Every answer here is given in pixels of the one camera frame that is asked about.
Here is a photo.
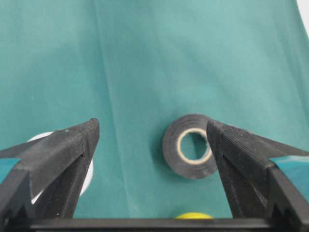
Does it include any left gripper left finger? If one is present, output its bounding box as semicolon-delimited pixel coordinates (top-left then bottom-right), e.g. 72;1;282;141
0;118;100;226

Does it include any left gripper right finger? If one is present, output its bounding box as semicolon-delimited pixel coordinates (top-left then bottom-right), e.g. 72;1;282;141
207;119;309;224

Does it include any yellow tape roll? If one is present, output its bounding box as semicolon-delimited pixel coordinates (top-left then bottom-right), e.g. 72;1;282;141
175;212;213;219

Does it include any black tape roll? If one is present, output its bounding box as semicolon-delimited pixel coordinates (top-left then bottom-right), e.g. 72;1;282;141
162;114;217;179

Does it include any white tape roll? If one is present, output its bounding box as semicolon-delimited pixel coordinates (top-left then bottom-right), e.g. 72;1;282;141
27;131;94;204

